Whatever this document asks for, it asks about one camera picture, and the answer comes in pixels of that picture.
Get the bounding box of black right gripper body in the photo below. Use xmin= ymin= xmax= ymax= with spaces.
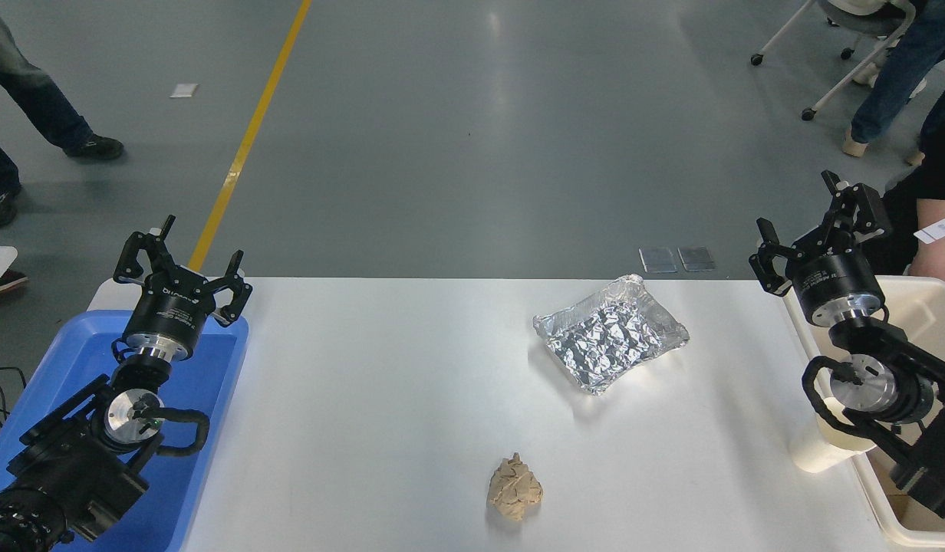
xmin=785 ymin=247 xmax=881 ymax=312

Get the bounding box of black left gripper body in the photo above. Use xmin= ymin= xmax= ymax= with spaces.
xmin=124 ymin=268 xmax=217 ymax=346

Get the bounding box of white paper cup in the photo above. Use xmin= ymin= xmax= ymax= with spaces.
xmin=789 ymin=395 xmax=876 ymax=474

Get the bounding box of person's hand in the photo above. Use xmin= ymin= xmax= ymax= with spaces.
xmin=910 ymin=234 xmax=945 ymax=291

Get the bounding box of blue plastic tray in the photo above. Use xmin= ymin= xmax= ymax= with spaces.
xmin=0 ymin=310 xmax=250 ymax=552

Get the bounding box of person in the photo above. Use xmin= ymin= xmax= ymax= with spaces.
xmin=881 ymin=96 xmax=945 ymax=291
xmin=841 ymin=0 xmax=945 ymax=166
xmin=0 ymin=0 xmax=126 ymax=230

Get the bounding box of large pale bin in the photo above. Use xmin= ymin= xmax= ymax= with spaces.
xmin=782 ymin=276 xmax=945 ymax=549

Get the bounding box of crumpled foil tray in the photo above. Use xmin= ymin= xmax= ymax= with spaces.
xmin=532 ymin=274 xmax=690 ymax=396

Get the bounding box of white rolling chair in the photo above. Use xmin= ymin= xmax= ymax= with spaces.
xmin=751 ymin=0 xmax=930 ymax=122

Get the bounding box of crumpled tan paper ball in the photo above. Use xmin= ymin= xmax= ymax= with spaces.
xmin=486 ymin=452 xmax=544 ymax=523

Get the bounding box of black floor cable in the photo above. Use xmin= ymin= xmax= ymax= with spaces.
xmin=0 ymin=366 xmax=27 ymax=429

